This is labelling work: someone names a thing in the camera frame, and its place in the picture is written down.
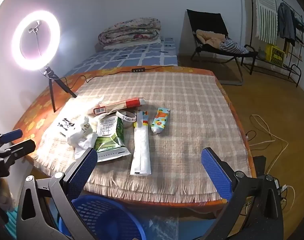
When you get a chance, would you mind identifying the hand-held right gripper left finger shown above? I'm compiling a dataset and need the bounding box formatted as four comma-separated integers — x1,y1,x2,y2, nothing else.
16,147,98,240

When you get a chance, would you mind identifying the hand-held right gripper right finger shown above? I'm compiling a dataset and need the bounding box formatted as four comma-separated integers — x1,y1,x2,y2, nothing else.
200,147,285,240

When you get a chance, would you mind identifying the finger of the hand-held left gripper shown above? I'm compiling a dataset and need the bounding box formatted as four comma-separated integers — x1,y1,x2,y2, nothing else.
0,129,23,150
5,139,36,160

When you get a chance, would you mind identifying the white plastic bag black print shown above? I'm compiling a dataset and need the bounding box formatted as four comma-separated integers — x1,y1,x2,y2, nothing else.
57,95,105,160

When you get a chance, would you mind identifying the green and white milk pouch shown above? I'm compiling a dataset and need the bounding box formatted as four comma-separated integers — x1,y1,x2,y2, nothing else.
94,114,131,163

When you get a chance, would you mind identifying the blue plastic basket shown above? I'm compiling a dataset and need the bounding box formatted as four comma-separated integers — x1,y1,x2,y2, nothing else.
58,195,147,240

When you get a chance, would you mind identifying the long white packet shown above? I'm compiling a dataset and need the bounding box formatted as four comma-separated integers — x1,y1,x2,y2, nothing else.
129,110,152,176

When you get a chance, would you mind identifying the orange print blue tube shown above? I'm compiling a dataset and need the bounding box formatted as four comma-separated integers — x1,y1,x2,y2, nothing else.
151,107,171,134

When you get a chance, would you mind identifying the red and white box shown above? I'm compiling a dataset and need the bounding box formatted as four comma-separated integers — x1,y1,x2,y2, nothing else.
93,97,145,116

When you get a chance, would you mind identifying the teal cloth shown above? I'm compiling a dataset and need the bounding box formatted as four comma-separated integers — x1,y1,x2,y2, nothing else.
5,204,21,240

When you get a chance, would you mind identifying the plaid fringed tablecloth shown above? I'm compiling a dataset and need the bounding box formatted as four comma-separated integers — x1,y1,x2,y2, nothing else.
33,71,248,204

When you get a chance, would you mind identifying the black tripod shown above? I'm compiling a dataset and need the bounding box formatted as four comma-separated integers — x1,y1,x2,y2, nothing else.
40,66,77,113

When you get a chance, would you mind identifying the white wristband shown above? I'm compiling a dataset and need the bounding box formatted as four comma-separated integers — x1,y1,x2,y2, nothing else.
116,110,137,123

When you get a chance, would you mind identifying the clear plastic sheet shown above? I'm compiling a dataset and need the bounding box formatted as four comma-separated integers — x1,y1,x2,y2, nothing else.
147,215,180,240

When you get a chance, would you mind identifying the phone holder clamp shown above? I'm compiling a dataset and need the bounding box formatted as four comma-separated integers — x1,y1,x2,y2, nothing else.
27,20,43,55

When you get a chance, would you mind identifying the striped cloth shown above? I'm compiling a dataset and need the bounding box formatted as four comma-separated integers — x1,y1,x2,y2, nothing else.
219,39,250,55

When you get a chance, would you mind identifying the black clothes rack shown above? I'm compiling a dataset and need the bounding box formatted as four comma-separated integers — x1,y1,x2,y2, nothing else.
241,0,304,88

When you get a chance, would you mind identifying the bed with blue checked sheet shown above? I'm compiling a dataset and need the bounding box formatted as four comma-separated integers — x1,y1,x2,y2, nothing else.
72,37,179,77

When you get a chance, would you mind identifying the yellow crate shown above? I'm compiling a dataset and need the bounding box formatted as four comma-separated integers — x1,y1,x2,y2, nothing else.
265,44,286,67

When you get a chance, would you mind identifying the beige cloth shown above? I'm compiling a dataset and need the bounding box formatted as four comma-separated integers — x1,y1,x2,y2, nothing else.
196,29,226,48

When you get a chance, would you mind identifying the white folded blanket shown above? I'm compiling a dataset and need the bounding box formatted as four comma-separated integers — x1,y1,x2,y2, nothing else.
103,37,163,51

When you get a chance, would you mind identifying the folded floral quilt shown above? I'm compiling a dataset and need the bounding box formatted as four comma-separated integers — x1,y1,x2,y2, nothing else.
98,17,161,47

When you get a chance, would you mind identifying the black folding chair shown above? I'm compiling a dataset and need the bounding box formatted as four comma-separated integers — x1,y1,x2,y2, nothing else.
186,9,259,85

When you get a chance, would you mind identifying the blue jacket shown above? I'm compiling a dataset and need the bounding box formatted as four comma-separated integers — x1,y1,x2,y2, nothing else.
277,2,296,45

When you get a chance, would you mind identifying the dark teal garment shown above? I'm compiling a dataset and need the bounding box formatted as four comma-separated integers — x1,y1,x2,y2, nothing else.
293,12,304,34

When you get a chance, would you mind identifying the white floor cable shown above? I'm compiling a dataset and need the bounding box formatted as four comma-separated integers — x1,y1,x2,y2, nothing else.
250,114,290,178

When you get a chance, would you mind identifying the ring light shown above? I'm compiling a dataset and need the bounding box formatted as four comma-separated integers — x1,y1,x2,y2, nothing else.
11,10,67,71

